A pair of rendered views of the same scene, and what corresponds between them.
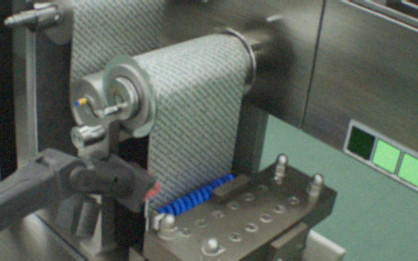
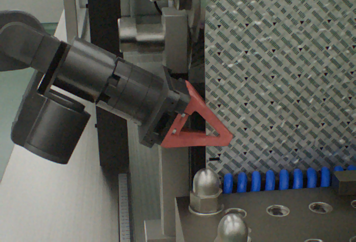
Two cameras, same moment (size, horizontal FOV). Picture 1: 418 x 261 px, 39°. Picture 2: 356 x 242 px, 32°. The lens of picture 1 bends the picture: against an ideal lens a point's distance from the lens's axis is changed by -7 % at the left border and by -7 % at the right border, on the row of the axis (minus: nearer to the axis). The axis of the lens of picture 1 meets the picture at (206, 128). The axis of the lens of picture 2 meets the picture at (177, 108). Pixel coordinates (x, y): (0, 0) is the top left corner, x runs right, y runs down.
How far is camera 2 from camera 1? 0.68 m
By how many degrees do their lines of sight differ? 41
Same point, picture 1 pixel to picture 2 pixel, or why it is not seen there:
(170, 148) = (250, 69)
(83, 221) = (38, 128)
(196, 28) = not seen: outside the picture
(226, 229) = (312, 230)
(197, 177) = (320, 147)
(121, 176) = (129, 78)
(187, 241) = not seen: hidden behind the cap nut
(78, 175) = (8, 31)
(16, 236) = (77, 197)
